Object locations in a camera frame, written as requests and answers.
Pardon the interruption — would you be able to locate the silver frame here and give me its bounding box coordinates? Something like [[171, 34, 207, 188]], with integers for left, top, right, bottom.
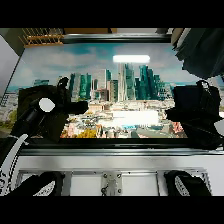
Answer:
[[0, 146, 224, 197]]

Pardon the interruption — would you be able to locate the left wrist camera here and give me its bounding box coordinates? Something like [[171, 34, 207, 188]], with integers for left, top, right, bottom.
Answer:
[[56, 76, 70, 100]]

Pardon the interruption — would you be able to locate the dark grey garment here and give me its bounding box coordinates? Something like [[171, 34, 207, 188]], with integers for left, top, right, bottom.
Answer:
[[174, 28, 224, 80]]

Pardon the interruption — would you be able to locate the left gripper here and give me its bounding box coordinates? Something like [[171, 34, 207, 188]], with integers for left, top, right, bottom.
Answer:
[[63, 100, 90, 116]]

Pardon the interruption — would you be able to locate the cream garment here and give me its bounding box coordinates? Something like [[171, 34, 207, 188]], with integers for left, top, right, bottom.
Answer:
[[170, 28, 192, 50]]

